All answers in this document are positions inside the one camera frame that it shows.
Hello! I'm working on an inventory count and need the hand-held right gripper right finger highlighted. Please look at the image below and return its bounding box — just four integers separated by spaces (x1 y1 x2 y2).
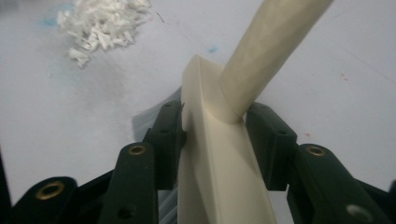
245 102 394 224

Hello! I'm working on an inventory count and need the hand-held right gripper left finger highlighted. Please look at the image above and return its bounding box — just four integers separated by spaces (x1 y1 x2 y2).
99 99 188 224

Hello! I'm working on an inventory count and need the cream hand brush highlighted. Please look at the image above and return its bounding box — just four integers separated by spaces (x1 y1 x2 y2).
132 0 334 224

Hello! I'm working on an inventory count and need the pile of white paper scraps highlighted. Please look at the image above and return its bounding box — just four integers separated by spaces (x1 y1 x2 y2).
56 0 153 68

